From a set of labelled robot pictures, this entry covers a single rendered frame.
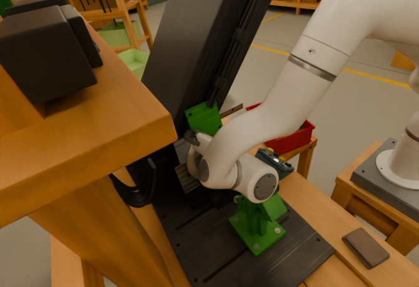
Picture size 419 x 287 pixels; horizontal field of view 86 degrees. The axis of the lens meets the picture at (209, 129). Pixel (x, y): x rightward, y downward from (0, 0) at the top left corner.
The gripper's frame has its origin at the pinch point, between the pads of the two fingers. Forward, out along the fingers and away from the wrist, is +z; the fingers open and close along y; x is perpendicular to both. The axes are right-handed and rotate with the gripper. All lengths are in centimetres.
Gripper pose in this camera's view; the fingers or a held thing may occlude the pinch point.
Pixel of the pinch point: (199, 138)
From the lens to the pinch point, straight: 72.7
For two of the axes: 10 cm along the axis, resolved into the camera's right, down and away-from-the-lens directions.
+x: -4.0, 9.1, 0.7
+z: -4.7, -2.8, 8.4
